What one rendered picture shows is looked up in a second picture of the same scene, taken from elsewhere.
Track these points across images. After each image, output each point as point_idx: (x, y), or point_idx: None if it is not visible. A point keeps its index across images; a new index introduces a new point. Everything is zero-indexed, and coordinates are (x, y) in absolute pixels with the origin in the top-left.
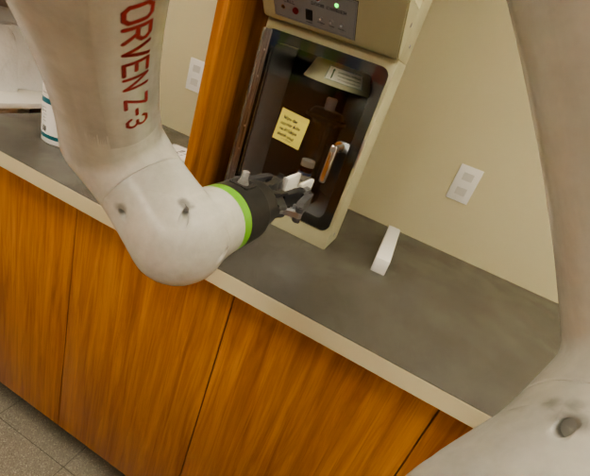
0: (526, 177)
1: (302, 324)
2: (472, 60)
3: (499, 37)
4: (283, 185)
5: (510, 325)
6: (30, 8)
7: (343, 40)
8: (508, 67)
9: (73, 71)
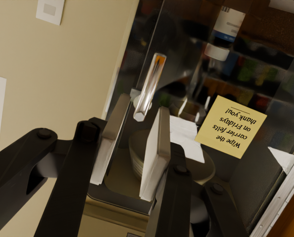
0: None
1: None
2: (75, 121)
3: (59, 137)
4: (152, 179)
5: None
6: None
7: (145, 231)
8: (45, 114)
9: None
